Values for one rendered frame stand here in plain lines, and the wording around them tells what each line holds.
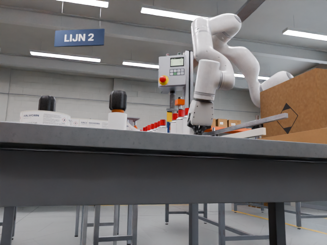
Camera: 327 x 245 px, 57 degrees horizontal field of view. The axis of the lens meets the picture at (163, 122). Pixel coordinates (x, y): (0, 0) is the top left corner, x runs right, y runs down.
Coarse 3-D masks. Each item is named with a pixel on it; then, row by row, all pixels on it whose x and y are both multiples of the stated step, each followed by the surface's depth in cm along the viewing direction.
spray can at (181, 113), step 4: (180, 112) 141; (180, 116) 141; (176, 120) 141; (180, 120) 139; (176, 124) 141; (180, 124) 139; (176, 128) 140; (180, 128) 139; (176, 132) 140; (180, 132) 138
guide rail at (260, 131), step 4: (260, 128) 82; (264, 128) 82; (240, 132) 91; (244, 132) 89; (248, 132) 87; (252, 132) 85; (256, 132) 84; (260, 132) 82; (264, 132) 82; (220, 136) 101; (224, 136) 99; (228, 136) 97; (232, 136) 95; (236, 136) 92; (240, 136) 91; (244, 136) 89; (248, 136) 87; (252, 136) 85; (256, 136) 85
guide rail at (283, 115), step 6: (282, 114) 86; (258, 120) 96; (264, 120) 93; (270, 120) 90; (276, 120) 89; (234, 126) 108; (240, 126) 104; (246, 126) 101; (210, 132) 124; (216, 132) 119; (222, 132) 116
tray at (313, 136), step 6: (300, 132) 58; (306, 132) 57; (312, 132) 55; (318, 132) 54; (324, 132) 53; (264, 138) 68; (270, 138) 66; (276, 138) 64; (282, 138) 62; (288, 138) 61; (294, 138) 59; (300, 138) 58; (306, 138) 57; (312, 138) 55; (318, 138) 54; (324, 138) 53
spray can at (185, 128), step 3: (186, 108) 137; (186, 111) 137; (186, 114) 136; (183, 117) 136; (186, 117) 135; (183, 120) 136; (186, 120) 135; (183, 123) 136; (186, 123) 135; (183, 126) 135; (186, 126) 134; (183, 129) 135; (186, 129) 134; (183, 132) 135; (186, 132) 134
